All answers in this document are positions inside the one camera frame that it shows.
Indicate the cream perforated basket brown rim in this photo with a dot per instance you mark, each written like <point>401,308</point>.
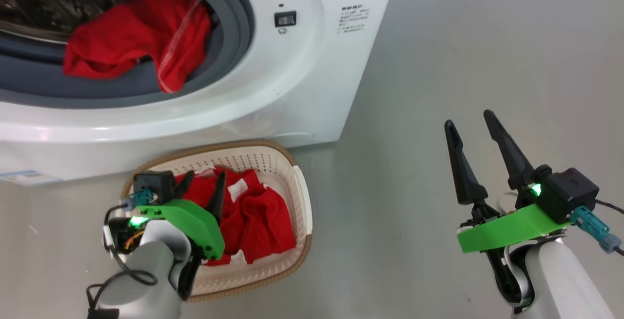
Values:
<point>287,172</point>

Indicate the red garment with white labels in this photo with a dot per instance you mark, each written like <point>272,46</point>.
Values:
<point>258,216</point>

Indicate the grey rubber door gasket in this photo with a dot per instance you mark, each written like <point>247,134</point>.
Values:
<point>97,89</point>

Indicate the white front-load washing machine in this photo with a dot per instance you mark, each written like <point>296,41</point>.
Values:
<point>302,75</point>

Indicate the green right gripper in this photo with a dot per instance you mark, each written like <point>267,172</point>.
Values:
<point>512,229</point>

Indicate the blue white energy label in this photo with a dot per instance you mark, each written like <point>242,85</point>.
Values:
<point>29,177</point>

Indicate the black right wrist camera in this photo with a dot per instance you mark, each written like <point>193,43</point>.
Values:
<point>568,192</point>

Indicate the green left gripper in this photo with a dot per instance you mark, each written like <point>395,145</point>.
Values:
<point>195,221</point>

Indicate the red garment with white seam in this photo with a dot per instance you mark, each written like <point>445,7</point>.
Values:
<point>122,31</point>

